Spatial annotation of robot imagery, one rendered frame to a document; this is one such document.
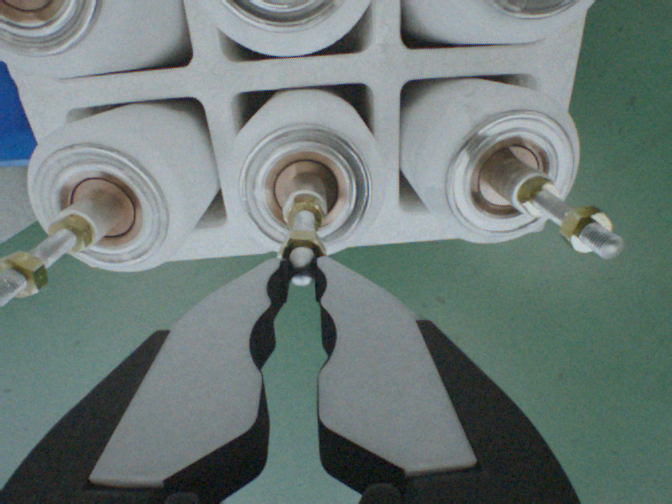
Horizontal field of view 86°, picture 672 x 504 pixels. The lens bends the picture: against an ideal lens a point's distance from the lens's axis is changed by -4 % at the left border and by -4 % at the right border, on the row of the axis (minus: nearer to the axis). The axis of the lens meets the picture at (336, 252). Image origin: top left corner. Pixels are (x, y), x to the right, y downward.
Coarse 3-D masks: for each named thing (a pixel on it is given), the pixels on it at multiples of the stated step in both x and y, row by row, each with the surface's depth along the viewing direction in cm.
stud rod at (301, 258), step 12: (300, 216) 17; (312, 216) 18; (300, 228) 16; (312, 228) 16; (300, 252) 14; (312, 252) 15; (300, 264) 13; (312, 264) 14; (288, 276) 14; (300, 276) 14; (312, 276) 14
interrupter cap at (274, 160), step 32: (288, 128) 19; (320, 128) 20; (256, 160) 20; (288, 160) 20; (320, 160) 20; (352, 160) 21; (256, 192) 21; (352, 192) 21; (256, 224) 22; (352, 224) 22
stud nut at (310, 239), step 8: (296, 232) 15; (304, 232) 15; (312, 232) 15; (288, 240) 14; (296, 240) 14; (304, 240) 14; (312, 240) 14; (320, 240) 15; (280, 248) 15; (288, 248) 14; (312, 248) 14; (320, 248) 15; (280, 256) 15; (288, 256) 15; (320, 256) 15
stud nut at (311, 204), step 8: (296, 200) 18; (304, 200) 18; (312, 200) 18; (288, 208) 18; (296, 208) 18; (304, 208) 18; (312, 208) 18; (320, 208) 18; (288, 216) 18; (320, 216) 18; (288, 224) 18; (320, 224) 18
